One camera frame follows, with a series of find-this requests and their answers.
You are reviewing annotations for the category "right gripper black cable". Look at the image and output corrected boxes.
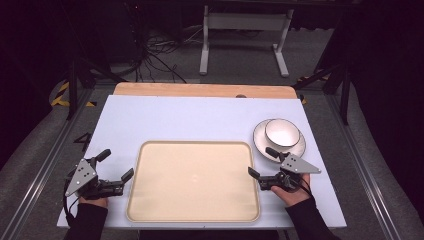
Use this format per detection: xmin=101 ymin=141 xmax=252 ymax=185
xmin=281 ymin=168 xmax=314 ymax=198

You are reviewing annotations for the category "white board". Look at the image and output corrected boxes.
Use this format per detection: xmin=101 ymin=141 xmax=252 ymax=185
xmin=56 ymin=94 xmax=348 ymax=230

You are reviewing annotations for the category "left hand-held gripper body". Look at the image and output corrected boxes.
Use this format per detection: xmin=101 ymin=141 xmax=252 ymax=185
xmin=64 ymin=157 xmax=125 ymax=201

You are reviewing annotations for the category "aluminium floor rail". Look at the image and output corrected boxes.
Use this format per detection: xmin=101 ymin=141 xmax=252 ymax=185
xmin=0 ymin=87 xmax=96 ymax=240
xmin=324 ymin=93 xmax=403 ymax=240

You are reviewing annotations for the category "beige plastic tray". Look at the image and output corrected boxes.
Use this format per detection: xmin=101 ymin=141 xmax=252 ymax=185
xmin=125 ymin=140 xmax=261 ymax=224

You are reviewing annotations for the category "person's right hand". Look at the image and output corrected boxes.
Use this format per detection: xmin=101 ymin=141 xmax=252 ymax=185
xmin=270 ymin=173 xmax=313 ymax=208

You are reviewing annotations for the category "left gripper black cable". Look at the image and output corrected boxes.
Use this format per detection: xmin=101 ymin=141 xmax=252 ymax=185
xmin=62 ymin=168 xmax=81 ymax=228

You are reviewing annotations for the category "white plate dark rim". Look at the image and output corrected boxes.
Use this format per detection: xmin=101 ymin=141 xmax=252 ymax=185
xmin=252 ymin=118 xmax=307 ymax=164

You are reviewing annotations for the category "black metal stand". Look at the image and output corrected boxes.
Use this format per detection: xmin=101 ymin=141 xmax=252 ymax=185
xmin=65 ymin=54 xmax=129 ymax=122
xmin=292 ymin=61 xmax=352 ymax=127

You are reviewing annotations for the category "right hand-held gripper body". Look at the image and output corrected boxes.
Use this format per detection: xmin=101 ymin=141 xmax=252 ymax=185
xmin=258 ymin=152 xmax=322 ymax=194

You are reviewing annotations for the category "black floor tape mark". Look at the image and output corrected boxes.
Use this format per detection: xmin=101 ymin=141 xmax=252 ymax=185
xmin=73 ymin=132 xmax=93 ymax=153

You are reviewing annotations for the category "person's left hand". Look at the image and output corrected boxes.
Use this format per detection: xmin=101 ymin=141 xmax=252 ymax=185
xmin=78 ymin=195 xmax=110 ymax=210

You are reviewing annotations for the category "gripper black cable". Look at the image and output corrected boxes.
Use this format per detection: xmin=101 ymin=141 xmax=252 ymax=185
xmin=281 ymin=168 xmax=314 ymax=198
xmin=62 ymin=168 xmax=81 ymax=228

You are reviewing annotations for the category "white bowl dark rim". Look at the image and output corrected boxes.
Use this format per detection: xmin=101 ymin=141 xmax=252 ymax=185
xmin=264 ymin=118 xmax=301 ymax=149

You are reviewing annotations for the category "yellow black hazard tape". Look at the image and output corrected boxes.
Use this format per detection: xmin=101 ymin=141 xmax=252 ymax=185
xmin=50 ymin=81 xmax=98 ymax=109

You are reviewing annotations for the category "white metal stand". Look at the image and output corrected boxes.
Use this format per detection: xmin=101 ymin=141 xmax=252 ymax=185
xmin=198 ymin=5 xmax=295 ymax=79

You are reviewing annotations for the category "bundle of black floor cables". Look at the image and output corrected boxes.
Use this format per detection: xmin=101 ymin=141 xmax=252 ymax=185
xmin=131 ymin=24 xmax=204 ymax=84

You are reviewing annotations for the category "wooden table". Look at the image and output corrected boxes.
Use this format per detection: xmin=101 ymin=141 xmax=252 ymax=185
xmin=113 ymin=82 xmax=299 ymax=100

